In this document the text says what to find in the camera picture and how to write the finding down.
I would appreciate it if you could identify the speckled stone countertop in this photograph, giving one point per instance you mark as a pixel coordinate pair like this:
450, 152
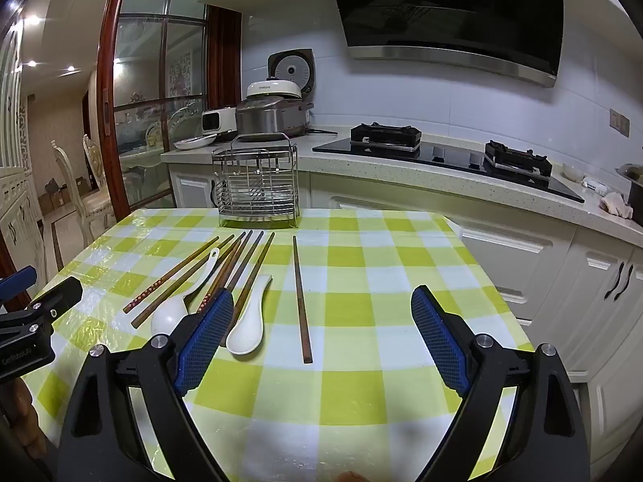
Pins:
351, 170

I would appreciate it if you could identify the brown cardboard box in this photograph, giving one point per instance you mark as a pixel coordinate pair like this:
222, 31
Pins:
80, 186
52, 196

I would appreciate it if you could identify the white domed appliance lid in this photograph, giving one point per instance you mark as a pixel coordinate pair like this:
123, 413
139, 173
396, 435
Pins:
274, 89

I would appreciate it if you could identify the green checked tablecloth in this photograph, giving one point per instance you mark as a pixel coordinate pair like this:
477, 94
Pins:
361, 286

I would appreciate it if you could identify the cream dining chair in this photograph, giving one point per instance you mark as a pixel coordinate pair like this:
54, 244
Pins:
68, 180
95, 170

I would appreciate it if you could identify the steel pot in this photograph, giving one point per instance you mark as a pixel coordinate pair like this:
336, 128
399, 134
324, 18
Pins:
634, 191

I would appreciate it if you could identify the bunch of wooden chopsticks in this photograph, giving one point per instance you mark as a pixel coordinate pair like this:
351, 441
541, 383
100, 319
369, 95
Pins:
171, 275

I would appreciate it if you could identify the wall outlet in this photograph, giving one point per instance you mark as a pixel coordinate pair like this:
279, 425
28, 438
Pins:
619, 122

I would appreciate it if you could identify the brown wooden chopstick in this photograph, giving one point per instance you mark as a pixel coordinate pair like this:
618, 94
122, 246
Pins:
301, 306

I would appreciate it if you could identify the grey rice cooker open lid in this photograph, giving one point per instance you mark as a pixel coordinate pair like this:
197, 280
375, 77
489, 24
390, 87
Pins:
271, 118

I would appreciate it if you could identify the black range hood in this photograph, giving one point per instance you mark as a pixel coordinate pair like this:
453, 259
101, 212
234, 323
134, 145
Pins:
452, 10

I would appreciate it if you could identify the small white bowl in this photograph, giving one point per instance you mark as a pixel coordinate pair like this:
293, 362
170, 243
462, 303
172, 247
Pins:
572, 171

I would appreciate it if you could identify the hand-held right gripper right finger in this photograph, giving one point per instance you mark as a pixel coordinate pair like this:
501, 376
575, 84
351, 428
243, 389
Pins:
439, 341

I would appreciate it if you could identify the white patterned plate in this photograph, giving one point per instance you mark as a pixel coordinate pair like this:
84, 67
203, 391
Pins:
193, 141

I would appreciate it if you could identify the white tube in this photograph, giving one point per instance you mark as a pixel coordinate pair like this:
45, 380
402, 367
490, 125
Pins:
595, 185

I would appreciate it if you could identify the small white kitchen appliance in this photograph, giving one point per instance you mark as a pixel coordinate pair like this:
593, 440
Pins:
219, 119

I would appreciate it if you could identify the white ceramic spoon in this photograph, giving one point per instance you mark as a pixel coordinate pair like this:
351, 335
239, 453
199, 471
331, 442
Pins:
246, 336
168, 317

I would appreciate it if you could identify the black burner grate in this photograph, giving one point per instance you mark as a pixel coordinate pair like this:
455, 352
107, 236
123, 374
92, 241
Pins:
517, 160
384, 135

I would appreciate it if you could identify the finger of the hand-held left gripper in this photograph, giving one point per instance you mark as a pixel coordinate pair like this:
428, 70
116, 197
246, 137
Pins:
60, 293
17, 279

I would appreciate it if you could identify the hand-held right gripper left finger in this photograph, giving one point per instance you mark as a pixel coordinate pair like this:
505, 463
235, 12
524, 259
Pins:
203, 341

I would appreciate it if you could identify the red framed glass door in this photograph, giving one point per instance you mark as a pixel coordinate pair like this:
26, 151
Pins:
106, 110

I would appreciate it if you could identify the beige cloth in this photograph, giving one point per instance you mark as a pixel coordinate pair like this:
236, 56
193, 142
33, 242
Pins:
615, 206

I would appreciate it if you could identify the dining table white cloth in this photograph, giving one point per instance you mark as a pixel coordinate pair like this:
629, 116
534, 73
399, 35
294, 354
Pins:
140, 159

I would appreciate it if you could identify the black glass gas cooktop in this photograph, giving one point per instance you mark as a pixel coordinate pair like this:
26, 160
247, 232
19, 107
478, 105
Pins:
452, 158

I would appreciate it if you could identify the white display cabinet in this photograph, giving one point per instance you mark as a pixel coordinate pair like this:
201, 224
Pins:
15, 211

